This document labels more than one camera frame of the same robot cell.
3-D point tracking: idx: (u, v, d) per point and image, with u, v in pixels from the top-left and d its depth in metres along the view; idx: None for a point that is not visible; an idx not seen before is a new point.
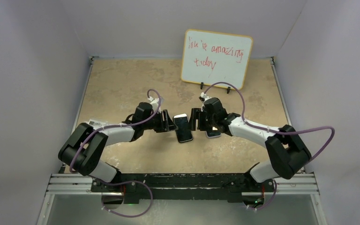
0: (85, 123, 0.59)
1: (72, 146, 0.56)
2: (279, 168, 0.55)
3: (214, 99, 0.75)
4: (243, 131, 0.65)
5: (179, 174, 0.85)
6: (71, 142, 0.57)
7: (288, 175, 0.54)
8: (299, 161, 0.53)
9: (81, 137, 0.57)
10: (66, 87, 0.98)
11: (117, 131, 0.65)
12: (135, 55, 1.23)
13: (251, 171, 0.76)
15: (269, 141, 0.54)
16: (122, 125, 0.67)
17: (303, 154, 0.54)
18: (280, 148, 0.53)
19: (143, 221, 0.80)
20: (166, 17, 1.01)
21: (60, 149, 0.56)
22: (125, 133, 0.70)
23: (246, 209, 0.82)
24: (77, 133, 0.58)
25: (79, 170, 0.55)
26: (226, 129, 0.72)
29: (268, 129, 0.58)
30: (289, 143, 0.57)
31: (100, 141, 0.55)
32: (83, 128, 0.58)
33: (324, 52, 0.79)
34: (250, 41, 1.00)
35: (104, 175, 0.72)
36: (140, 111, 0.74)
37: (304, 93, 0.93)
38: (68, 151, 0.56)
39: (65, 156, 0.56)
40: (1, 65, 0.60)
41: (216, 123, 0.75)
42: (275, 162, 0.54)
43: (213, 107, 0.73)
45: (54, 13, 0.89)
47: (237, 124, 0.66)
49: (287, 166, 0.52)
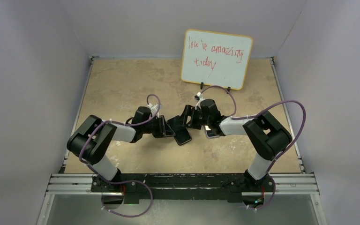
0: (93, 115, 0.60)
1: (82, 136, 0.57)
2: (260, 150, 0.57)
3: (211, 102, 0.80)
4: (229, 126, 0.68)
5: (179, 174, 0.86)
6: (81, 132, 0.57)
7: (270, 156, 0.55)
8: (279, 141, 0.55)
9: (90, 128, 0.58)
10: (66, 87, 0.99)
11: (121, 128, 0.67)
12: (135, 55, 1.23)
13: (250, 170, 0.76)
15: (246, 123, 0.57)
16: (124, 124, 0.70)
17: (282, 134, 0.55)
18: (257, 131, 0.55)
19: (143, 221, 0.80)
20: (166, 17, 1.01)
21: (69, 139, 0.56)
22: (127, 133, 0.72)
23: (246, 210, 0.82)
24: (86, 124, 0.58)
25: (88, 159, 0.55)
26: (220, 131, 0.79)
29: (247, 117, 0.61)
30: (269, 127, 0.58)
31: (111, 130, 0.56)
32: (92, 119, 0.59)
33: (324, 52, 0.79)
34: (250, 41, 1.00)
35: (106, 172, 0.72)
36: (140, 114, 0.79)
37: (304, 93, 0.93)
38: (77, 140, 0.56)
39: (74, 146, 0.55)
40: (1, 65, 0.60)
41: (211, 125, 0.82)
42: (255, 144, 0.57)
43: (209, 109, 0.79)
45: (54, 13, 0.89)
47: (226, 121, 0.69)
49: (266, 146, 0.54)
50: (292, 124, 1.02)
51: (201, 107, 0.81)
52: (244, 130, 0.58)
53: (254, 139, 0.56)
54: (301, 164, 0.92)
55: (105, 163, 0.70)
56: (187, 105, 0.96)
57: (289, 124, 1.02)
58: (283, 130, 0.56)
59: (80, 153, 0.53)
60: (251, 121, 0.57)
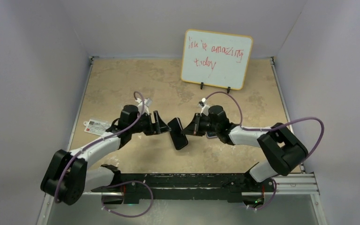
0: (60, 152, 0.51)
1: (52, 178, 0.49)
2: (275, 165, 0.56)
3: (220, 109, 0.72)
4: (239, 136, 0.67)
5: (179, 174, 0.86)
6: (51, 173, 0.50)
7: (286, 171, 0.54)
8: (296, 157, 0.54)
9: (59, 168, 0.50)
10: (67, 87, 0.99)
11: (99, 147, 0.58)
12: (135, 55, 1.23)
13: (251, 171, 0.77)
15: (261, 137, 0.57)
16: (104, 138, 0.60)
17: (298, 148, 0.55)
18: (272, 145, 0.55)
19: (143, 221, 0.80)
20: (166, 17, 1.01)
21: (42, 183, 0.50)
22: (110, 145, 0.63)
23: (246, 210, 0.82)
24: (53, 163, 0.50)
25: (65, 199, 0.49)
26: (228, 140, 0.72)
29: (261, 129, 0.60)
30: (284, 140, 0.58)
31: (80, 168, 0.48)
32: (58, 157, 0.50)
33: (325, 52, 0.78)
34: (251, 41, 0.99)
35: (101, 180, 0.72)
36: (126, 114, 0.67)
37: (304, 93, 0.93)
38: (50, 183, 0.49)
39: (48, 189, 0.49)
40: (1, 65, 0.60)
41: (219, 132, 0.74)
42: (271, 159, 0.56)
43: (219, 117, 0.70)
45: (54, 14, 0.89)
47: (236, 131, 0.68)
49: (282, 160, 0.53)
50: (292, 124, 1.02)
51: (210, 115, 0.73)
52: (258, 144, 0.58)
53: (269, 154, 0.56)
54: (301, 164, 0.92)
55: (97, 177, 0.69)
56: (196, 113, 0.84)
57: (289, 124, 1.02)
58: (298, 145, 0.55)
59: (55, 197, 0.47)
60: (265, 135, 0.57)
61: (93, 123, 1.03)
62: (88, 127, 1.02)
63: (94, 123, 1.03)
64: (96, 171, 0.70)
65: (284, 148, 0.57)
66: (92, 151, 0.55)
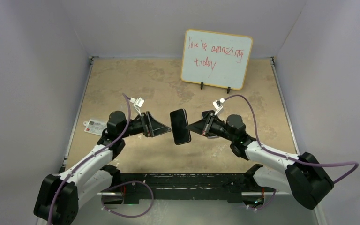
0: (49, 176, 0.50)
1: (45, 204, 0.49)
2: (301, 197, 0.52)
3: (240, 122, 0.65)
4: (258, 157, 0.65)
5: (179, 174, 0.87)
6: (42, 198, 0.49)
7: (312, 205, 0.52)
8: (322, 191, 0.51)
9: (49, 193, 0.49)
10: (67, 87, 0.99)
11: (89, 166, 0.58)
12: (135, 55, 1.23)
13: (254, 175, 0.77)
15: (289, 170, 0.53)
16: (94, 154, 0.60)
17: (325, 182, 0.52)
18: (301, 178, 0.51)
19: (143, 221, 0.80)
20: (166, 17, 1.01)
21: (35, 208, 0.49)
22: (102, 160, 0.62)
23: (246, 209, 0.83)
24: (42, 190, 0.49)
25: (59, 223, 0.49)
26: (243, 154, 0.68)
29: (287, 157, 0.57)
30: (309, 171, 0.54)
31: (71, 193, 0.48)
32: (47, 183, 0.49)
33: (325, 52, 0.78)
34: (251, 41, 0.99)
35: (100, 187, 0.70)
36: (113, 125, 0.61)
37: (304, 93, 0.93)
38: (43, 208, 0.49)
39: (42, 213, 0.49)
40: (1, 65, 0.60)
41: (233, 145, 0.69)
42: (297, 191, 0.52)
43: (238, 131, 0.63)
45: (53, 14, 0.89)
47: (255, 149, 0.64)
49: (311, 196, 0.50)
50: (292, 124, 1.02)
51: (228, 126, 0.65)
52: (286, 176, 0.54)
53: (296, 188, 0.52)
54: None
55: (94, 187, 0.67)
56: (209, 112, 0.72)
57: (289, 124, 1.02)
58: (325, 177, 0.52)
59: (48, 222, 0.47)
60: (293, 168, 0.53)
61: (93, 123, 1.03)
62: (88, 127, 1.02)
63: (94, 123, 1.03)
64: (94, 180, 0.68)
65: (310, 180, 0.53)
66: (82, 171, 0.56)
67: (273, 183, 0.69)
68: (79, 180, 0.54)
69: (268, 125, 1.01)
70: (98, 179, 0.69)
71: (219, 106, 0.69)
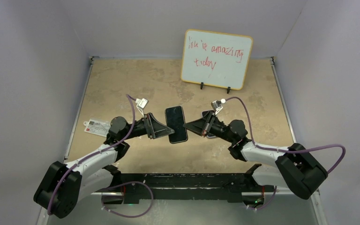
0: (57, 163, 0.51)
1: (47, 190, 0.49)
2: (295, 188, 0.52)
3: (243, 126, 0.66)
4: (253, 154, 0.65)
5: (179, 174, 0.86)
6: (45, 184, 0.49)
7: (308, 195, 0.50)
8: (316, 179, 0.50)
9: (54, 179, 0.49)
10: (67, 87, 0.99)
11: (94, 160, 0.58)
12: (135, 55, 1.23)
13: (253, 174, 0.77)
15: (279, 161, 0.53)
16: (101, 150, 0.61)
17: (318, 170, 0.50)
18: (291, 168, 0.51)
19: (143, 221, 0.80)
20: (166, 17, 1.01)
21: (35, 194, 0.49)
22: (107, 158, 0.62)
23: (246, 209, 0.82)
24: (48, 176, 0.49)
25: (56, 211, 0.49)
26: (240, 157, 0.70)
29: (278, 149, 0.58)
30: (301, 161, 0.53)
31: (75, 182, 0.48)
32: (54, 169, 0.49)
33: (325, 52, 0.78)
34: (250, 41, 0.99)
35: (100, 184, 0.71)
36: (114, 132, 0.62)
37: (304, 93, 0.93)
38: (44, 194, 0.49)
39: (41, 200, 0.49)
40: (1, 65, 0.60)
41: (231, 148, 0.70)
42: (289, 181, 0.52)
43: (240, 137, 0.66)
45: (53, 14, 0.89)
47: (249, 148, 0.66)
49: (303, 185, 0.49)
50: (292, 124, 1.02)
51: (232, 131, 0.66)
52: (278, 168, 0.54)
53: (288, 178, 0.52)
54: None
55: (94, 184, 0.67)
56: (210, 111, 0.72)
57: (289, 124, 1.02)
58: (317, 166, 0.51)
59: (48, 208, 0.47)
60: (284, 158, 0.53)
61: (93, 123, 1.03)
62: (88, 127, 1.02)
63: (95, 123, 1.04)
64: (94, 177, 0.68)
65: (302, 170, 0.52)
66: (88, 164, 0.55)
67: (275, 182, 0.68)
68: (85, 171, 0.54)
69: (268, 125, 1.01)
70: (98, 176, 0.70)
71: (219, 106, 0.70)
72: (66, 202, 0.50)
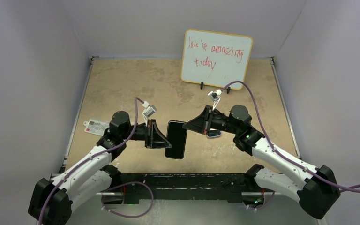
0: (43, 181, 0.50)
1: (38, 206, 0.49)
2: (309, 207, 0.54)
3: (246, 113, 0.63)
4: (265, 157, 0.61)
5: (179, 174, 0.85)
6: (35, 201, 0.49)
7: (319, 216, 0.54)
8: (331, 203, 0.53)
9: (43, 197, 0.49)
10: (67, 87, 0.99)
11: (84, 170, 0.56)
12: (135, 55, 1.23)
13: (255, 177, 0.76)
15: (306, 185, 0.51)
16: (91, 157, 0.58)
17: (335, 196, 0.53)
18: (318, 195, 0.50)
19: (143, 221, 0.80)
20: (166, 16, 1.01)
21: (28, 209, 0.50)
22: (101, 163, 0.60)
23: (246, 209, 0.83)
24: (36, 194, 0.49)
25: None
26: (247, 148, 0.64)
29: (304, 168, 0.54)
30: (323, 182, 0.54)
31: (61, 200, 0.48)
32: (40, 188, 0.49)
33: (325, 52, 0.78)
34: (250, 41, 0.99)
35: (98, 189, 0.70)
36: (115, 126, 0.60)
37: (304, 93, 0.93)
38: (35, 210, 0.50)
39: (34, 214, 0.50)
40: (1, 64, 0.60)
41: (237, 138, 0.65)
42: (309, 202, 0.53)
43: (243, 123, 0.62)
45: (54, 13, 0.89)
47: (265, 151, 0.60)
49: (321, 210, 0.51)
50: (292, 124, 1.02)
51: (235, 118, 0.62)
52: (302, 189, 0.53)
53: (308, 200, 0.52)
54: None
55: (92, 189, 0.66)
56: (206, 108, 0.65)
57: (289, 124, 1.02)
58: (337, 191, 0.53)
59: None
60: (311, 183, 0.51)
61: (93, 123, 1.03)
62: (88, 127, 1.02)
63: (94, 123, 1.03)
64: (92, 183, 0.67)
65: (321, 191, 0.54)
66: (76, 176, 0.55)
67: (278, 189, 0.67)
68: (72, 186, 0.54)
69: (268, 125, 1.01)
70: (95, 181, 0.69)
71: (214, 98, 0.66)
72: (58, 217, 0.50)
